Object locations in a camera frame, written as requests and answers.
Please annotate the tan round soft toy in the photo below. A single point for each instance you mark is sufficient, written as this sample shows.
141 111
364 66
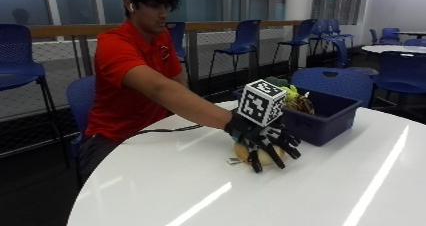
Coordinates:
241 151

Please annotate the person in red shirt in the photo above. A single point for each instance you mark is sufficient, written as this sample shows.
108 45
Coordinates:
124 86

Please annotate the round white table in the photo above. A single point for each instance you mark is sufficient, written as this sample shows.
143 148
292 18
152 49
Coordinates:
413 33
393 49

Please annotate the blue chair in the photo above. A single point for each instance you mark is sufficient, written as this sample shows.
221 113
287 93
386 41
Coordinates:
321 31
80 102
18 66
177 39
300 36
333 84
388 36
241 41
340 29
346 57
400 74
416 42

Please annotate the brown striped soft toy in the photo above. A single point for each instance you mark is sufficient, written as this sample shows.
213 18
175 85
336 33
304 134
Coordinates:
301 105

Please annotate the white earbud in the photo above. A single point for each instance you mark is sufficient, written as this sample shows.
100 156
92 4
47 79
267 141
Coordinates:
131 7

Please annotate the yellow-green soft toy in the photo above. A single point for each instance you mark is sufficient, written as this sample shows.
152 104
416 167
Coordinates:
291 93

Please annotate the dark green soft toy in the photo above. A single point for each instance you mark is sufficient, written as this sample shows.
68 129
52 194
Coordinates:
277 81

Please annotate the dark blue plastic bin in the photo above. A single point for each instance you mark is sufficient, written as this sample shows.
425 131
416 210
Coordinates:
328 119

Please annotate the white cube with black markers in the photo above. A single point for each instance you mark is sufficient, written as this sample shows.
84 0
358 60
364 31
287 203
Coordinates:
261 102

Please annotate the white pillar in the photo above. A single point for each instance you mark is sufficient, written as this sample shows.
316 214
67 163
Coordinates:
300 2

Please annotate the wooden railing with mesh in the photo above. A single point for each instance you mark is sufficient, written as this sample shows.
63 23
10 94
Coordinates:
62 30

